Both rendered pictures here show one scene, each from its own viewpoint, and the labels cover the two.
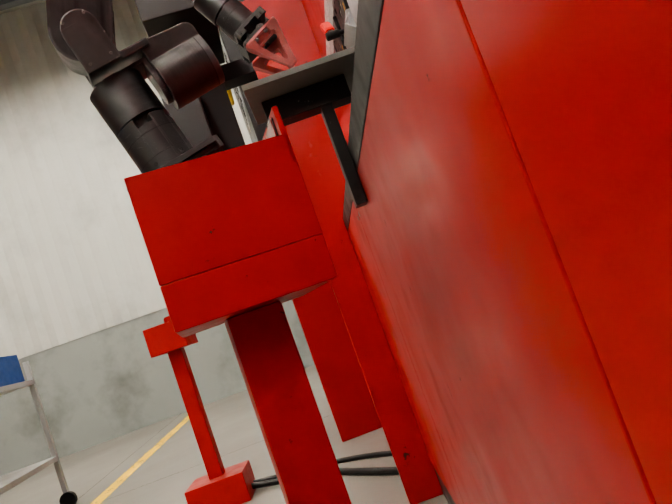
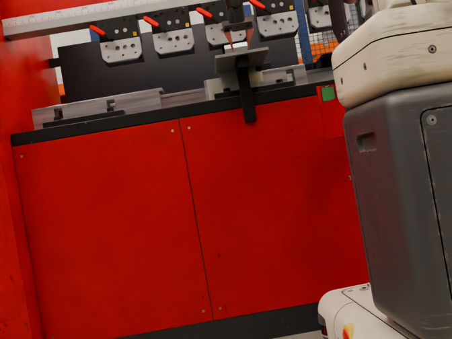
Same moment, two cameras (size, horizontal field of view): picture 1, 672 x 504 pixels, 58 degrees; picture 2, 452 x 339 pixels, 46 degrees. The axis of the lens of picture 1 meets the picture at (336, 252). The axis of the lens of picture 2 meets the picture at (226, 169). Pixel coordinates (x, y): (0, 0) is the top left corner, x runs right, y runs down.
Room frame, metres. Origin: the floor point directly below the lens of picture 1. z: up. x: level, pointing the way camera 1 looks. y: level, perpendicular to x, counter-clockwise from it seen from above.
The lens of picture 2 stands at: (1.11, 1.80, 0.61)
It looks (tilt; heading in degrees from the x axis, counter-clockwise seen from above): 0 degrees down; 270
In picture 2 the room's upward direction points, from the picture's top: 10 degrees counter-clockwise
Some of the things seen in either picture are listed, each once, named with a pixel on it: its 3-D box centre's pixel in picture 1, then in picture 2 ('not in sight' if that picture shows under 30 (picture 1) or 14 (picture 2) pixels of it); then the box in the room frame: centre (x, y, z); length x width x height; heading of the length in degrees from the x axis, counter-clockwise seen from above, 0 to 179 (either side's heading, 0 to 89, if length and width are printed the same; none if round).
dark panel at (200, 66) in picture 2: not in sight; (181, 72); (1.26, -0.73, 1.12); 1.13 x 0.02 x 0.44; 2
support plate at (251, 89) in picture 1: (323, 81); (239, 60); (1.01, -0.08, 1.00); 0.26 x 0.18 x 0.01; 92
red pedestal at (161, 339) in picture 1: (195, 408); not in sight; (2.63, 0.79, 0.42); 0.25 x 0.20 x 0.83; 92
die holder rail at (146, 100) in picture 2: not in sight; (100, 111); (1.56, -0.21, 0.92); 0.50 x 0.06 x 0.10; 2
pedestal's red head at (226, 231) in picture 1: (224, 233); (358, 105); (0.66, 0.11, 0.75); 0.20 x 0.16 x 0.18; 15
